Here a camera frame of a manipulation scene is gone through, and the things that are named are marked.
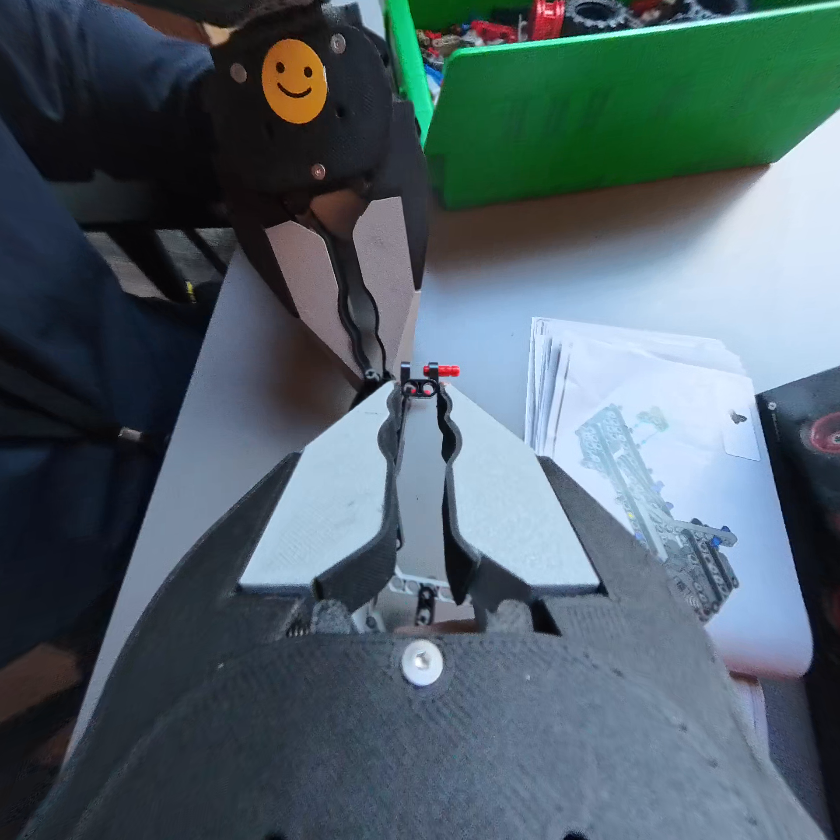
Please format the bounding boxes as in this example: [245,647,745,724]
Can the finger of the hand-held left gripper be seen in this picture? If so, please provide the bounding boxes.
[351,196,422,375]
[266,220,382,388]

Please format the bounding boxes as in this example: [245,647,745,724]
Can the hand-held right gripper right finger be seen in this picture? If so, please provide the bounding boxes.
[436,384,601,606]

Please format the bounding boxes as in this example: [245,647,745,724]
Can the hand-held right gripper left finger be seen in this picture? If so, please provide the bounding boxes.
[239,381,403,610]

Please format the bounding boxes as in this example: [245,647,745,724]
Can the black lego assembly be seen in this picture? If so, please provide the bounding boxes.
[387,361,462,631]

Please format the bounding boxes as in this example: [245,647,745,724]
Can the person's left forearm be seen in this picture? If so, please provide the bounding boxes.
[0,0,221,188]

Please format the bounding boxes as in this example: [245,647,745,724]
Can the lego instruction booklet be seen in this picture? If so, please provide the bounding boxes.
[525,317,815,678]

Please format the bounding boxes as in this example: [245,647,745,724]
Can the pile of loose lego parts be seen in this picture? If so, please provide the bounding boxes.
[420,0,749,89]

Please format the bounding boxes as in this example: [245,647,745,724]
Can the black lego set box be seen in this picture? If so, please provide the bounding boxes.
[755,367,840,818]

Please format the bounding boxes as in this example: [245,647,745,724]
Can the person's left hand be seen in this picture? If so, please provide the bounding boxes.
[311,188,368,237]

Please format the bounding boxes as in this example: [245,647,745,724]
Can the black bag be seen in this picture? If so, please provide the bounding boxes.
[134,279,225,330]

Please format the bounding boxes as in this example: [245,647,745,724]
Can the black office chair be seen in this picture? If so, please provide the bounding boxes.
[79,220,237,304]

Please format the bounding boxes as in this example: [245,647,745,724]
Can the person's dark blue clothing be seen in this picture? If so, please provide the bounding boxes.
[0,118,207,670]

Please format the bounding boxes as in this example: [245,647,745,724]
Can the green plastic bin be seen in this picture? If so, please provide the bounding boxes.
[384,0,840,212]

